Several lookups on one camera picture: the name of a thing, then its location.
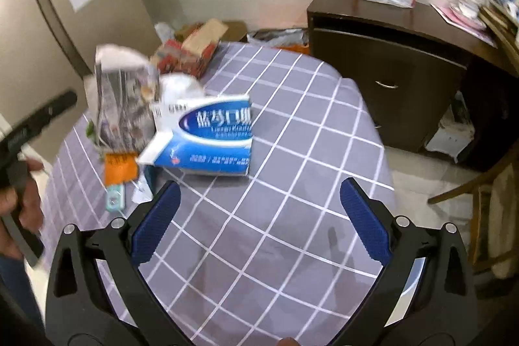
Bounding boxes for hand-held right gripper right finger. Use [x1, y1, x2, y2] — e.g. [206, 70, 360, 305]
[326, 178, 477, 346]

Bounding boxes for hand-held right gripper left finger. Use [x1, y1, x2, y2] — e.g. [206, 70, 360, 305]
[44, 181, 193, 346]

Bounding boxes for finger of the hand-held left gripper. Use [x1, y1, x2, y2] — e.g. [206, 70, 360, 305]
[16, 90, 78, 138]

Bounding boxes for silver snack bag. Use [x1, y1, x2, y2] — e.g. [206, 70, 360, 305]
[94, 44, 161, 152]

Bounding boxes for blue and white medicine box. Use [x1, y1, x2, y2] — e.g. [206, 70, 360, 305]
[138, 94, 255, 178]

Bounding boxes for person's left hand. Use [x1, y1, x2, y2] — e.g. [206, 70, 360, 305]
[0, 159, 46, 239]

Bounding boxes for green leaf scrap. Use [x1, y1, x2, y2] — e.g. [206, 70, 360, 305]
[85, 121, 100, 147]

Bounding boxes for small teal packet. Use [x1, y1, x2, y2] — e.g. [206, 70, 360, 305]
[104, 185, 126, 212]

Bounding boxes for orange packet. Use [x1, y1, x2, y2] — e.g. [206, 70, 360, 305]
[104, 152, 139, 185]

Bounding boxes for white box with newspapers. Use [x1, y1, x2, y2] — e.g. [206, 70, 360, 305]
[425, 90, 476, 163]

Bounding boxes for grey checked tablecloth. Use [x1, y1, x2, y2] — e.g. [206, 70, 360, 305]
[41, 42, 396, 346]

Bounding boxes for crumpled white paper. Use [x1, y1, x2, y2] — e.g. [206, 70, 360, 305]
[156, 72, 205, 104]

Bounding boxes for wooden chair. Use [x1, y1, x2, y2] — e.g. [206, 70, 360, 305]
[428, 151, 519, 274]

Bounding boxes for cardboard boxes on floor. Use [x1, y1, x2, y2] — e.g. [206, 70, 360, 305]
[151, 39, 222, 79]

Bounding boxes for small white plastic bag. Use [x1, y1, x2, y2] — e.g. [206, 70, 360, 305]
[154, 22, 176, 43]

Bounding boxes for person's trousered leg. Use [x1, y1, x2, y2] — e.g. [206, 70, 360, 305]
[0, 255, 45, 335]

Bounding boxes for dark brown drawer cabinet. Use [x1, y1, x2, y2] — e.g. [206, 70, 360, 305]
[307, 0, 471, 153]

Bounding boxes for brown cardboard box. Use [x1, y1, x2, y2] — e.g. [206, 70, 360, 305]
[178, 18, 248, 47]

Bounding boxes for brown wooden desk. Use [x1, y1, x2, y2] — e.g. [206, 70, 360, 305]
[430, 1, 519, 173]

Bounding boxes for black plastic bag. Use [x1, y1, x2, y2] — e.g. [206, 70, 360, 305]
[247, 28, 311, 55]

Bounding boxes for white dishes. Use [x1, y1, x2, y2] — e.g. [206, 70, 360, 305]
[456, 0, 484, 19]

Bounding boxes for row of books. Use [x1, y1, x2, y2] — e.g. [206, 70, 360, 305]
[480, 0, 519, 51]

